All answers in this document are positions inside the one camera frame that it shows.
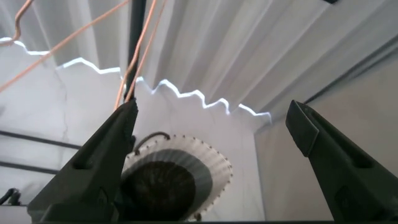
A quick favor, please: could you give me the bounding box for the black cable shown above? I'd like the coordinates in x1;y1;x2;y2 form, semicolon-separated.
0;187;22;207

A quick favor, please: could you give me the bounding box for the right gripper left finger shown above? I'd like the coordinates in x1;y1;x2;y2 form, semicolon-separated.
27;99;139;222

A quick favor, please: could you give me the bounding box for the black clothes rack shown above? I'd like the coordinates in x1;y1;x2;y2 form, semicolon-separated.
0;0;147;175

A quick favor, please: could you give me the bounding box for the white laundry basket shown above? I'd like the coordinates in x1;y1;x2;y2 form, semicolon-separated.
119;131;234;222

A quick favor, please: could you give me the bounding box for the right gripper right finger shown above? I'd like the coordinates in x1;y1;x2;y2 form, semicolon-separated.
285;99;398;222

